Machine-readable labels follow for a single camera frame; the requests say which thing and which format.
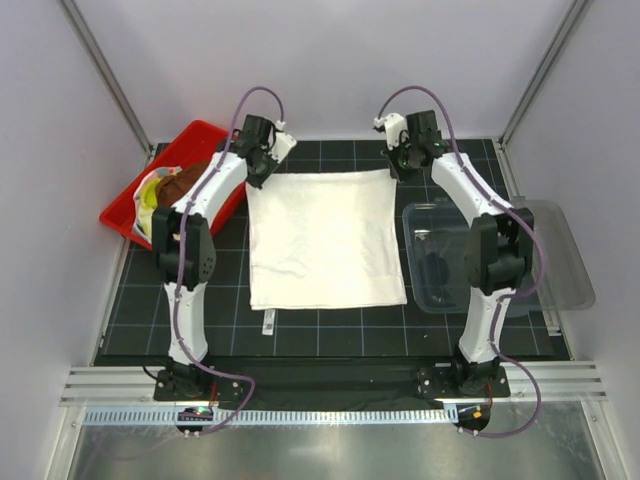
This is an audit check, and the brown towel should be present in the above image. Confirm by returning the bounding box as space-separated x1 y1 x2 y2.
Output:
155 160 210 207

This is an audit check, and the white terry towel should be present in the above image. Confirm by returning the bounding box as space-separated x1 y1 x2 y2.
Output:
246 169 407 310

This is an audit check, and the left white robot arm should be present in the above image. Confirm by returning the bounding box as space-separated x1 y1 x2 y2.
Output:
152 115 296 400

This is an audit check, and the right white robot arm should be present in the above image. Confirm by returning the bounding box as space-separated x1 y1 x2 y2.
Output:
374 110 534 396

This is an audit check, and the red plastic bin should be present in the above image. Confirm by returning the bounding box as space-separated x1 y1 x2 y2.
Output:
99 120 228 250

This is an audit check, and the clear plastic container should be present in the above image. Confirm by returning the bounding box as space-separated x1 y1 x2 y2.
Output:
402 197 595 318

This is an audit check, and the yellow patterned towel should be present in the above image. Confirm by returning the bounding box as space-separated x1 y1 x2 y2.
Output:
132 166 182 243

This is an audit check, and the black grid cutting mat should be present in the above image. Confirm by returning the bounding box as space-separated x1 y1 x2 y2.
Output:
94 139 570 366

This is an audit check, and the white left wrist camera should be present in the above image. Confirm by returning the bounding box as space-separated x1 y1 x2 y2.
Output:
268 120 297 163

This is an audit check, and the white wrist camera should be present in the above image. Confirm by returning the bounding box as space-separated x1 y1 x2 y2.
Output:
373 113 408 151
268 120 297 163

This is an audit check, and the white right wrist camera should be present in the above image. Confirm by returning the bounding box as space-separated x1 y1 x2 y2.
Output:
373 113 408 151

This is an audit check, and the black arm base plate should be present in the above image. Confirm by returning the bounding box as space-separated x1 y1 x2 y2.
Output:
153 356 511 411

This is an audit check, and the perforated metal cable rail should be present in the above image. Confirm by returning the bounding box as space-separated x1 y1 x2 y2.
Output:
83 406 458 427

